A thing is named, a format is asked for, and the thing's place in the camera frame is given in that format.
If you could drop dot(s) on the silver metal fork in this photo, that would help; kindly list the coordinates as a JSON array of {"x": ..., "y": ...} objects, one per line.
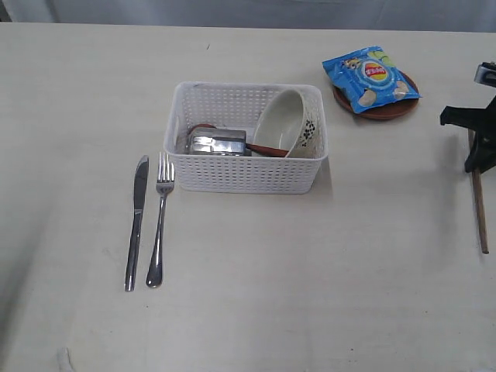
[{"x": 164, "y": 186}]

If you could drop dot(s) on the white ceramic bowl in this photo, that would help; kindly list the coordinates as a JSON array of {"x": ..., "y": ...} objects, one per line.
[{"x": 288, "y": 123}]

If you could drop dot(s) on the brown wooden chopstick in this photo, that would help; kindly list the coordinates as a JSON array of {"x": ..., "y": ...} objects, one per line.
[{"x": 479, "y": 209}]

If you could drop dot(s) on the shiny steel cup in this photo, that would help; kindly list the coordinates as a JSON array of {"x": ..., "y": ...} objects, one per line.
[{"x": 213, "y": 141}]

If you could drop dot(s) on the white perforated plastic basket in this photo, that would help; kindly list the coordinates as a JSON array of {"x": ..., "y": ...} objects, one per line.
[{"x": 239, "y": 106}]

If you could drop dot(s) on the silver table knife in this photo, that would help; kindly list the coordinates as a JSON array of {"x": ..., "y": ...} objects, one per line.
[{"x": 139, "y": 197}]

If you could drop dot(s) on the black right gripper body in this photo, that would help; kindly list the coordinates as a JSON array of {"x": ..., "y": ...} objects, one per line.
[{"x": 482, "y": 122}]

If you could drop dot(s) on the brown wooden plate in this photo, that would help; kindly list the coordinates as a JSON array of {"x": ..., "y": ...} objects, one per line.
[{"x": 390, "y": 111}]

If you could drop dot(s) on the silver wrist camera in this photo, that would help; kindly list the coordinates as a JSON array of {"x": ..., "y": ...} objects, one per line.
[{"x": 486, "y": 74}]

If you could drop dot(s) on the blue chips bag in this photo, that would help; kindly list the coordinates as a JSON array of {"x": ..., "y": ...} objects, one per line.
[{"x": 369, "y": 79}]

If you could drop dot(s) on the brown wooden spoon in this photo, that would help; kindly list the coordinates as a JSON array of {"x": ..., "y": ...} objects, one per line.
[{"x": 261, "y": 150}]

